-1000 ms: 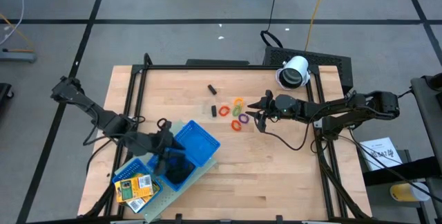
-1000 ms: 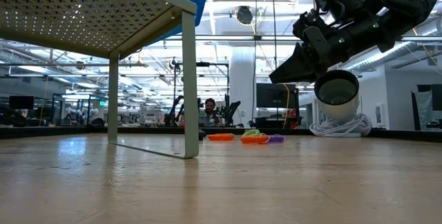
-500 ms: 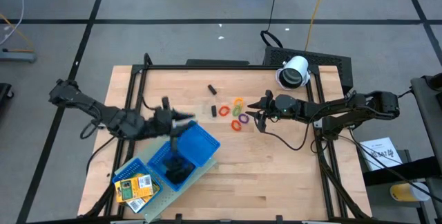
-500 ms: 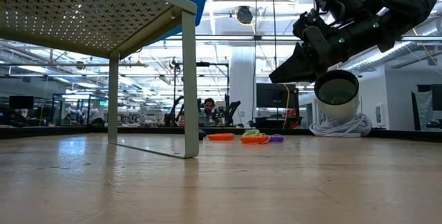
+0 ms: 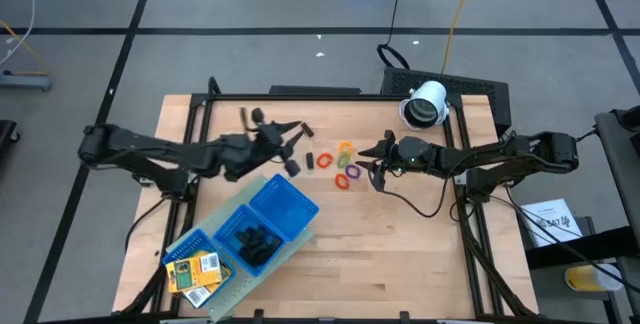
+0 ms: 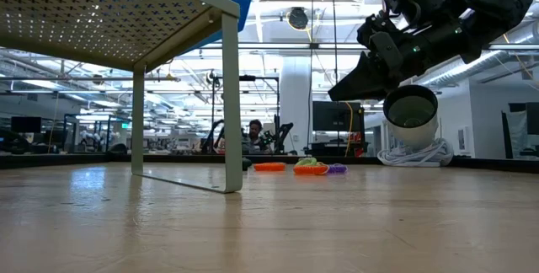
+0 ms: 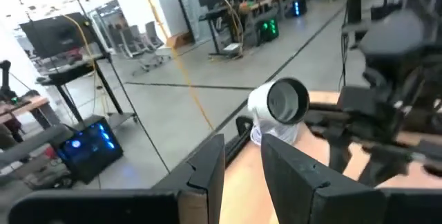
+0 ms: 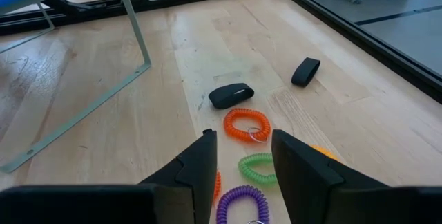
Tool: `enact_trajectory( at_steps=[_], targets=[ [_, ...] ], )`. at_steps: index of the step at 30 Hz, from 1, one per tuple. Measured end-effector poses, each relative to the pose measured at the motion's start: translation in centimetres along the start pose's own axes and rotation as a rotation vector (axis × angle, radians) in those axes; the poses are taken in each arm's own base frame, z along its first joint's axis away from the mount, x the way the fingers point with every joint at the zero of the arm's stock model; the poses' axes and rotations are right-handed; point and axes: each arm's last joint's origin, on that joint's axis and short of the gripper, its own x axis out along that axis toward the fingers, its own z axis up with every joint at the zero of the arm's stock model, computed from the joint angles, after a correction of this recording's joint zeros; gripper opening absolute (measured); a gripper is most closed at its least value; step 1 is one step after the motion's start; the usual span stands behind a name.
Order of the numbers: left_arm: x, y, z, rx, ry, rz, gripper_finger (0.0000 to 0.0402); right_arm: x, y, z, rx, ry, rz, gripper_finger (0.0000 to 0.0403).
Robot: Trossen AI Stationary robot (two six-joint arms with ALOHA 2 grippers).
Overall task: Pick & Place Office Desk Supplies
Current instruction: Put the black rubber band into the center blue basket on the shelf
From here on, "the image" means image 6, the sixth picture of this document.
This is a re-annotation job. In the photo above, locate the white coiled cable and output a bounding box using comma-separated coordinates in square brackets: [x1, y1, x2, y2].
[376, 137, 455, 169]

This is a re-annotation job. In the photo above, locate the dark standing panel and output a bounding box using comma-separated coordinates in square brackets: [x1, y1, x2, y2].
[500, 102, 539, 160]

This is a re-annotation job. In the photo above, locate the orange coil wristband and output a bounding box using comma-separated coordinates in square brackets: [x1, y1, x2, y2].
[292, 163, 330, 177]
[253, 162, 287, 173]

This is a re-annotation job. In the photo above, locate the black computer monitor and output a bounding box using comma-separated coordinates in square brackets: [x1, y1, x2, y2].
[312, 100, 366, 133]

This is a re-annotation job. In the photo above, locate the white building column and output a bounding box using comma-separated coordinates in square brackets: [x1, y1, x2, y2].
[280, 56, 312, 156]

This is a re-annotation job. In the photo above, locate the small dark background monitor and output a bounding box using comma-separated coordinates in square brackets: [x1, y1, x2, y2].
[10, 116, 43, 135]

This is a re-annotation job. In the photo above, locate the black ceiling cable reel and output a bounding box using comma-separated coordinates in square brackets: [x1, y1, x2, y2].
[288, 6, 310, 31]

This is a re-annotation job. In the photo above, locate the black background rig frame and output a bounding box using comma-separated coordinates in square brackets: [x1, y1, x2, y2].
[209, 74, 282, 156]

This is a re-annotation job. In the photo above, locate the person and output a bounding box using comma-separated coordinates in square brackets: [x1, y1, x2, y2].
[246, 119, 273, 155]

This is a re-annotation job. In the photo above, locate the yellow hanging cable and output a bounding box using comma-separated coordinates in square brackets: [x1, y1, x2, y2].
[286, 10, 355, 158]

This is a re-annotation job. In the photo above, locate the silver ceiling duct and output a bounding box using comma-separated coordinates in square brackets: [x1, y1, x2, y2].
[403, 49, 539, 91]

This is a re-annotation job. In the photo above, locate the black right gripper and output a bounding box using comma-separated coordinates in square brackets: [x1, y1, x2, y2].
[327, 11, 475, 103]

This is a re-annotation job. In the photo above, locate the pale green perforated shelf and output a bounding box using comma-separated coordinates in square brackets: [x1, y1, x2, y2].
[0, 0, 244, 195]

